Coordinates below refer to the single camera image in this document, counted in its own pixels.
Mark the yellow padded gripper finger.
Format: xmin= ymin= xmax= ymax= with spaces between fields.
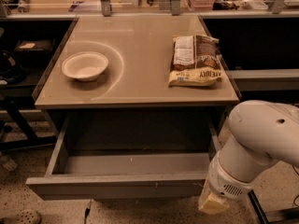
xmin=198 ymin=180 xmax=229 ymax=215

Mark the black power adapter cable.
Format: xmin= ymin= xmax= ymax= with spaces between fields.
xmin=291 ymin=165 xmax=299 ymax=207

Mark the black side table frame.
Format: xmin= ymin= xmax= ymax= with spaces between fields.
xmin=0 ymin=98 xmax=57 ymax=151

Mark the white paper bowl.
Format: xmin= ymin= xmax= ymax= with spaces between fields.
xmin=62 ymin=51 xmax=108 ymax=81

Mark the grey top drawer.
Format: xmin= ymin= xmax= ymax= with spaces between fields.
xmin=26 ymin=112 xmax=217 ymax=200

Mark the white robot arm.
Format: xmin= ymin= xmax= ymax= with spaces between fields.
xmin=199 ymin=100 xmax=299 ymax=215

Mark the black metal stand base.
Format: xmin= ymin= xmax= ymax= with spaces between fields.
xmin=248 ymin=190 xmax=299 ymax=224

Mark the left metal frame post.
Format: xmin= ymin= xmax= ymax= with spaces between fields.
xmin=97 ymin=0 xmax=113 ymax=17

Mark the black floor cable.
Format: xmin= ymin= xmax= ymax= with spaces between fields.
xmin=83 ymin=199 xmax=93 ymax=224

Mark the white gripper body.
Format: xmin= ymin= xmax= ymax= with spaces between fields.
xmin=207 ymin=152 xmax=252 ymax=200

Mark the black box on shelf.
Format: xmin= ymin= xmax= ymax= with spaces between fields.
xmin=13 ymin=39 xmax=55 ymax=68

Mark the white perforated shoe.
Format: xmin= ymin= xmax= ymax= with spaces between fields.
xmin=0 ymin=209 xmax=41 ymax=224

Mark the grey drawer cabinet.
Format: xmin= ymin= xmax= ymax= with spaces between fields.
xmin=32 ymin=15 xmax=242 ymax=201

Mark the brown yellow snack bag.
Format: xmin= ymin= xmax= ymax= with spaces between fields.
xmin=168 ymin=35 xmax=222 ymax=87

